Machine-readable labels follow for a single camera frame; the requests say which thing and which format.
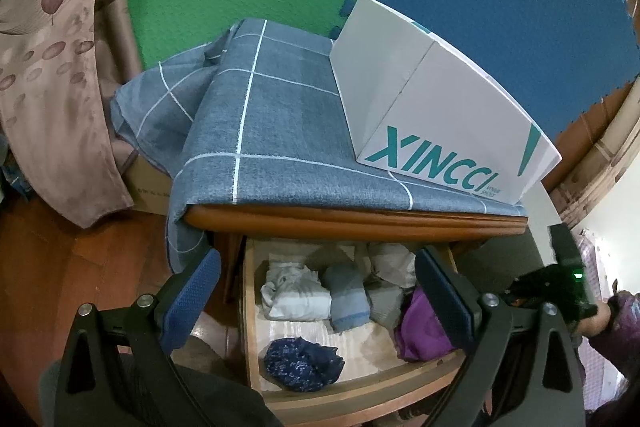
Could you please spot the blue-grey underwear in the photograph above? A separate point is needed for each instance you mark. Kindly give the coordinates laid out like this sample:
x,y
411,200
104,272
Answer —
x,y
347,302

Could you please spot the purple underwear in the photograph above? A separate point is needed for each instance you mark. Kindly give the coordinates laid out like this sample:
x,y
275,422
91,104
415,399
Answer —
x,y
420,332

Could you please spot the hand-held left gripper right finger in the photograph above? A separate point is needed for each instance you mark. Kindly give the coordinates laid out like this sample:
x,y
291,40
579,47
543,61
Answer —
x,y
442,292

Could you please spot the person's right hand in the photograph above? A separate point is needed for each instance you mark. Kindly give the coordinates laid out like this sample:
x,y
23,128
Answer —
x,y
597,319

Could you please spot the brown wooden frame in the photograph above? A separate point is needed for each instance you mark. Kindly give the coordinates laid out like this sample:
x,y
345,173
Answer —
x,y
595,142

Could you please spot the person's right forearm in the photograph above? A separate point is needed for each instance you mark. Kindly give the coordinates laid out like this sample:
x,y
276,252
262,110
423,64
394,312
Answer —
x,y
617,357

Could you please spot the beige leaf-print curtain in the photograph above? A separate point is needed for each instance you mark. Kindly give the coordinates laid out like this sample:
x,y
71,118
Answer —
x,y
55,82

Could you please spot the white cardboard box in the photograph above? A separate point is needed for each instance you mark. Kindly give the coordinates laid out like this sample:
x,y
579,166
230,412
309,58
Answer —
x,y
450,107

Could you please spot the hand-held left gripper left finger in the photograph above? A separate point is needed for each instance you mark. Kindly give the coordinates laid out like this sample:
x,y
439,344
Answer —
x,y
192,302

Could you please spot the navy floral underwear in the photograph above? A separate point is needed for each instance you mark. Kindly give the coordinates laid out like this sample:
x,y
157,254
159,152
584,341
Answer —
x,y
300,364

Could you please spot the white underwear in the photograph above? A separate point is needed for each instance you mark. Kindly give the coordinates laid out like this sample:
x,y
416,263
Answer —
x,y
295,292

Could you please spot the grey underwear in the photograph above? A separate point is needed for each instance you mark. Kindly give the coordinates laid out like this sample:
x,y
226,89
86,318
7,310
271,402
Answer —
x,y
390,307

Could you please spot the blue packet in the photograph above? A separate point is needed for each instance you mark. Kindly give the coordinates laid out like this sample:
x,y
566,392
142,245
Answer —
x,y
17,182

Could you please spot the pink floral fabric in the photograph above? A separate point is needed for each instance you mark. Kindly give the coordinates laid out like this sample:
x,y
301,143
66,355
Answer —
x,y
595,257

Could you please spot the wooden drawer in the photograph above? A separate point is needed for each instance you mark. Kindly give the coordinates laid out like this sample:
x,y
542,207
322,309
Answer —
x,y
360,387

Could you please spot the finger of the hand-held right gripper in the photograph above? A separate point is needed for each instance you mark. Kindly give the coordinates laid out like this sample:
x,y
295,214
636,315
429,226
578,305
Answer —
x,y
530,284

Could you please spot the brown cardboard box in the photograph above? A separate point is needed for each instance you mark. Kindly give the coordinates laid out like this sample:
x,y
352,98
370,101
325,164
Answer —
x,y
147,187

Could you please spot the blue checked cloth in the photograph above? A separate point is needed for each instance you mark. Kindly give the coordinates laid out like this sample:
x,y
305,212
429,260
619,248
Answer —
x,y
280,117

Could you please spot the beige underwear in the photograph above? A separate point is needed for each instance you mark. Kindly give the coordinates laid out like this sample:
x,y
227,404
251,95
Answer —
x,y
395,262

